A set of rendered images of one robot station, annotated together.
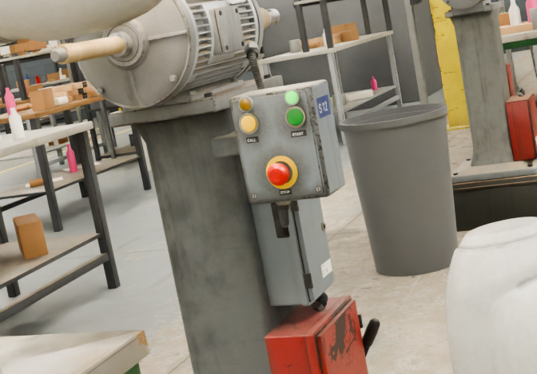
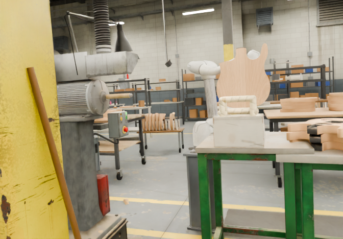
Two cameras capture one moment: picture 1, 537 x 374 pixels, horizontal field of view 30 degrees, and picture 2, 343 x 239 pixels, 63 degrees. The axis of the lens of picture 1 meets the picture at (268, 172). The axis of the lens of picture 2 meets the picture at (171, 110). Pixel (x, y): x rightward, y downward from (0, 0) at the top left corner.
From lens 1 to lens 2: 2.79 m
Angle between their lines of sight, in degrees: 96
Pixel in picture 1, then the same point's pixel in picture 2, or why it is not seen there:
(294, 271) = (97, 161)
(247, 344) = (94, 184)
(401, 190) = not seen: outside the picture
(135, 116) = (90, 118)
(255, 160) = (121, 127)
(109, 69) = (99, 103)
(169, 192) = (81, 142)
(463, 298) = (207, 128)
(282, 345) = (102, 180)
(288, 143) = (125, 123)
